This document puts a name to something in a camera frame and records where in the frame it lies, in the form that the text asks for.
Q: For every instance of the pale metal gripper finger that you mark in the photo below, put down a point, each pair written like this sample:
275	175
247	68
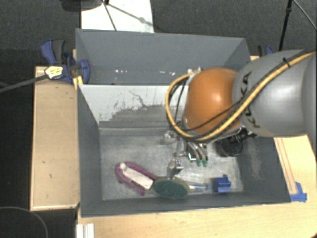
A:
175	168
169	136

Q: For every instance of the dark green oval scrubber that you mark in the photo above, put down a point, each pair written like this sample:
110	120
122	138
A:
171	188

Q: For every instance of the grey metal bin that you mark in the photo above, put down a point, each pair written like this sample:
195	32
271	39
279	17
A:
138	137

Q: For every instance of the purple brush with white bristles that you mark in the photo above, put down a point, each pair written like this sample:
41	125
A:
138	178

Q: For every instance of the blue plastic block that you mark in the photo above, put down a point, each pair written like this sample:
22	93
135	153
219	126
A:
221	184

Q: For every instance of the pale wood board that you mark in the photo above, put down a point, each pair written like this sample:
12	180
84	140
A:
55	142

